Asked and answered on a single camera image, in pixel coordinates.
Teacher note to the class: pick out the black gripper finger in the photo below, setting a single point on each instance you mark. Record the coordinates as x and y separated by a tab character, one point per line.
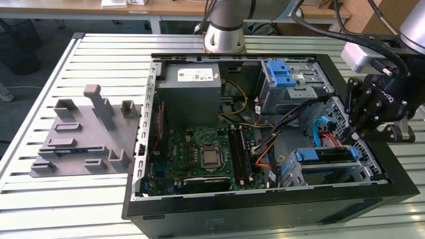
388	132
355	99

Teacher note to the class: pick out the hard disk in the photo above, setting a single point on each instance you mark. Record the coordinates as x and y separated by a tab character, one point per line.
307	155

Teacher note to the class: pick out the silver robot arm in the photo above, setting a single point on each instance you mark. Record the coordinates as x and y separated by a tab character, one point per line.
226	37

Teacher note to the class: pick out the metal disk bay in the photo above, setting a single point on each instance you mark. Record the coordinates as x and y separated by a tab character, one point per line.
332	166

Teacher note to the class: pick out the grey optical drive cage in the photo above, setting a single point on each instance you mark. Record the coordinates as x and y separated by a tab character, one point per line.
299	95

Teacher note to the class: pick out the blue drive bay latch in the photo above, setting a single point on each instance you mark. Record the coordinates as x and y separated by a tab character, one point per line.
279	74

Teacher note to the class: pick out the wooden cabinet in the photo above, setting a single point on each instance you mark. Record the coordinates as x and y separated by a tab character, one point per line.
358	15

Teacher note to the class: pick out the silver CPU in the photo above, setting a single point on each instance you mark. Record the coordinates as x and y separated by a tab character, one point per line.
210	158

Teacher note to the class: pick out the grey power supply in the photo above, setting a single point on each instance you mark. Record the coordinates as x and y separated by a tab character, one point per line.
190	104

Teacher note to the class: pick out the black PC case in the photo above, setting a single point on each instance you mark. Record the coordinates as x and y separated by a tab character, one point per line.
266	216

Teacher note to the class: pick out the CPU socket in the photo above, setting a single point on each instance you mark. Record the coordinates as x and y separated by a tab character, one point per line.
200	156

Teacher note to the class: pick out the green motherboard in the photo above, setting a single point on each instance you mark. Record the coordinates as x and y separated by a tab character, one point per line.
180	149

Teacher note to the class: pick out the black graphics card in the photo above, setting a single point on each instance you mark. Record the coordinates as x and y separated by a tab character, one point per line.
206	184

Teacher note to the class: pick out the grey parts rack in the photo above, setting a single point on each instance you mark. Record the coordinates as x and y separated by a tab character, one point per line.
92	144

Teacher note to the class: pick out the wooden desk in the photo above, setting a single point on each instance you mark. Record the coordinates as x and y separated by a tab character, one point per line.
99	11

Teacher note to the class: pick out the black mesh bin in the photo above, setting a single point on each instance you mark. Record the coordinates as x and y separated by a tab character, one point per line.
21	49

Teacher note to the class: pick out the grey furniture foot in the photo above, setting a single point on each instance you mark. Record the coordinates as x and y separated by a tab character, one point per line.
7	95

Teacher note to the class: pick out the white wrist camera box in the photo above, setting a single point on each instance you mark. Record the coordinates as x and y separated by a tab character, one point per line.
359	56

